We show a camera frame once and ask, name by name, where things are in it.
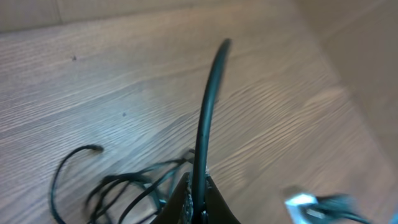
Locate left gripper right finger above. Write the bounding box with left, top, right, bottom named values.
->
left=205, top=176, right=240, bottom=224

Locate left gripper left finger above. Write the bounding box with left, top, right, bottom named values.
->
left=150, top=172, right=193, bottom=224

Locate thin black USB cable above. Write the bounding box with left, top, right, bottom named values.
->
left=49, top=144, right=197, bottom=224

